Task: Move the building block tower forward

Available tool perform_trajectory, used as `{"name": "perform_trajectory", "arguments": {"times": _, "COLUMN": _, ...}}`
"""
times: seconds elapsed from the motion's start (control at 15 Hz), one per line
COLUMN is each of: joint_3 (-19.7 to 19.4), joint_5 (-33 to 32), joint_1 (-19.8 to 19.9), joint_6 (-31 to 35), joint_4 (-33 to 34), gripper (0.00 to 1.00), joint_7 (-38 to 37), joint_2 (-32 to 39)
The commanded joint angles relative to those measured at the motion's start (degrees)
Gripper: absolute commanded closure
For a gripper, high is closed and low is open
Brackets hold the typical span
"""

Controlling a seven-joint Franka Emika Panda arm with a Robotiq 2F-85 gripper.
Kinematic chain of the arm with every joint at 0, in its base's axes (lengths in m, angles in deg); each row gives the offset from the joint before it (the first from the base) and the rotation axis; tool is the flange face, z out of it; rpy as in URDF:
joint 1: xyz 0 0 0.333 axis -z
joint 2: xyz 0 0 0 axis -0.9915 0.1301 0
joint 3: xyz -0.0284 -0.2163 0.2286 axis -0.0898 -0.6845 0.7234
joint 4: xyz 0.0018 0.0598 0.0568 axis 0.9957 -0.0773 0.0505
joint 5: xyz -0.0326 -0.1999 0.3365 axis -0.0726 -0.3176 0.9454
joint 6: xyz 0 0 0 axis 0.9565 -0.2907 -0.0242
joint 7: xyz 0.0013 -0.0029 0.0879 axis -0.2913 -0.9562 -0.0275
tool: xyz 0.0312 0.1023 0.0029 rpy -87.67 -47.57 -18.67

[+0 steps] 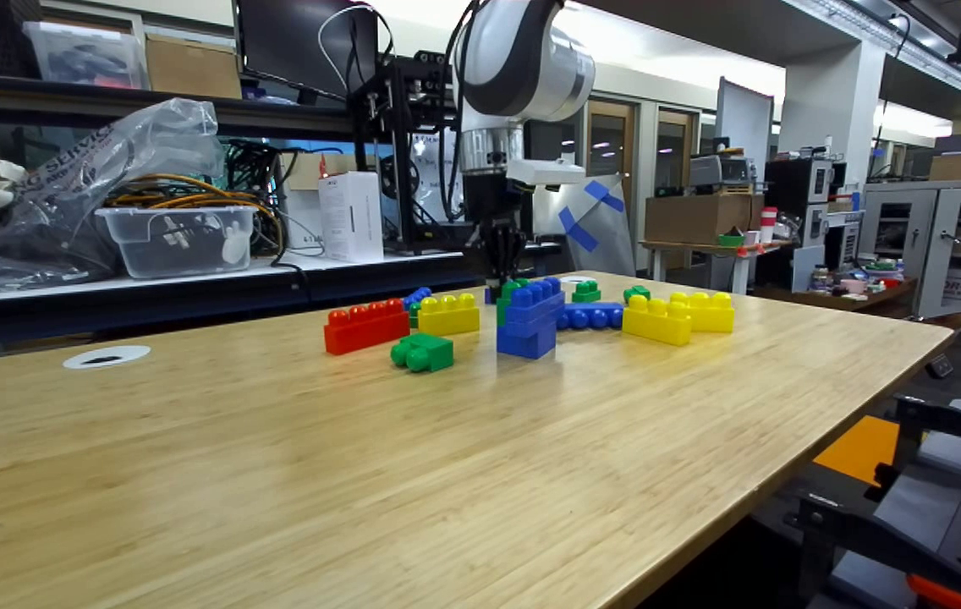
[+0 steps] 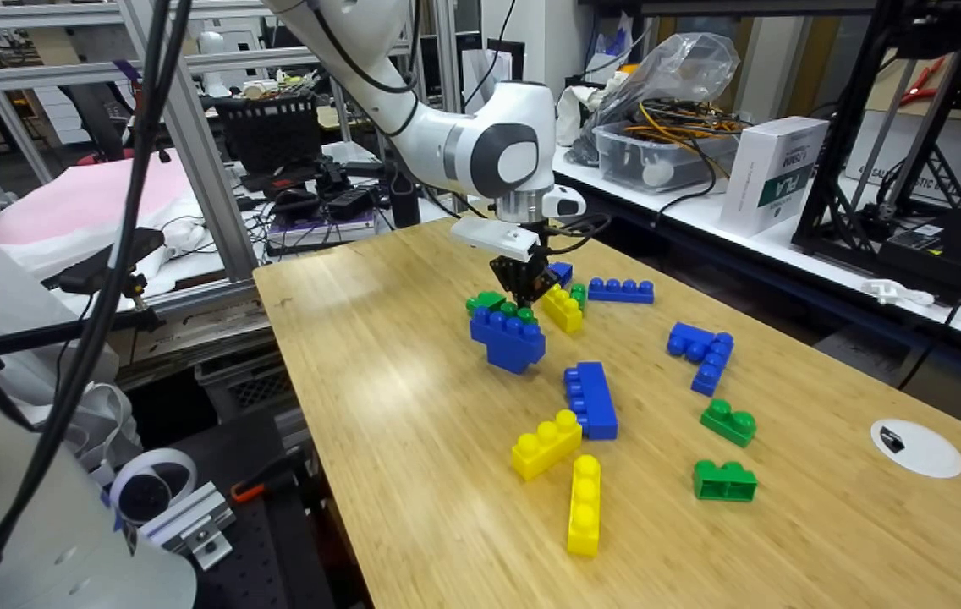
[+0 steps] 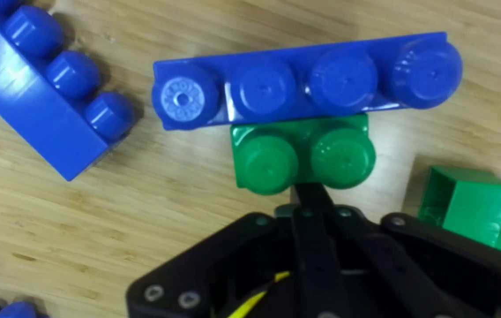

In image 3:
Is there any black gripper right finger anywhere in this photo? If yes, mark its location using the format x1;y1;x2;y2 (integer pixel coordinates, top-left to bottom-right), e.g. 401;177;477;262
334;211;501;318

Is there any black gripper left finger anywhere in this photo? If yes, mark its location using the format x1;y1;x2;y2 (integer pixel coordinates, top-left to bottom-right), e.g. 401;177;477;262
126;183;346;318

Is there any green two-stud building block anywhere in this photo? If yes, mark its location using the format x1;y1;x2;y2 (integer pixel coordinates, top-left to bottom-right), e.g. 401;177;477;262
230;114;378;199

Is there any blue four-stud building block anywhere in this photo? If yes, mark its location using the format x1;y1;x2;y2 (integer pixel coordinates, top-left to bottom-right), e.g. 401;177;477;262
150;31;466;133

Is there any large blue building block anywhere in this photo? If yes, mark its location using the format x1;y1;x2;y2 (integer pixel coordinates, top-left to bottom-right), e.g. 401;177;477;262
0;0;142;184

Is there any yellow gripper cable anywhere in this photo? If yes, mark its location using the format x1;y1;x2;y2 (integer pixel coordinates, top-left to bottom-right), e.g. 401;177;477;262
226;271;293;318

